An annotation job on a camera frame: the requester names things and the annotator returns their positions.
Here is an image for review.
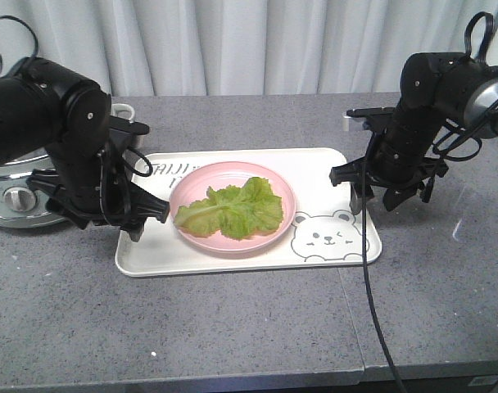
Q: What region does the green lettuce leaf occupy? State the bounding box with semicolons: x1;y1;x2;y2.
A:
174;177;284;241

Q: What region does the black right camera cable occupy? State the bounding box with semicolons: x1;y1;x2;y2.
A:
360;134;410;393

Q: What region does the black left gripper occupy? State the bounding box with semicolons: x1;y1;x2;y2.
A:
26;142;170;242

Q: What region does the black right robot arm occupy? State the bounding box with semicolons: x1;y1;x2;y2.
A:
330;52;498;215

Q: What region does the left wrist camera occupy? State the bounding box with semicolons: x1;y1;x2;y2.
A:
109;115;150;150

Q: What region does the pink round plate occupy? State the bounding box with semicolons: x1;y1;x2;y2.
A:
170;161;297;257

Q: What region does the pale green electric cooking pot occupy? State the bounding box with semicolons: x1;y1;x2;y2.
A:
0;104;135;228

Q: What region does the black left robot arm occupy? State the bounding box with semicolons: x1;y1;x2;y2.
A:
0;58;170;242

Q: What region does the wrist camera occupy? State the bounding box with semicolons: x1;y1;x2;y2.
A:
109;115;150;150
342;107;395;133

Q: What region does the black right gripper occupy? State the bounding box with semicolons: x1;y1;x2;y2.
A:
349;108;448;215

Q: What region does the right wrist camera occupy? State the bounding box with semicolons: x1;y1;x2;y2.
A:
342;107;395;133

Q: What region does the cream bear serving tray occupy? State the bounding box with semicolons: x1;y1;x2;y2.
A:
115;147;382;277

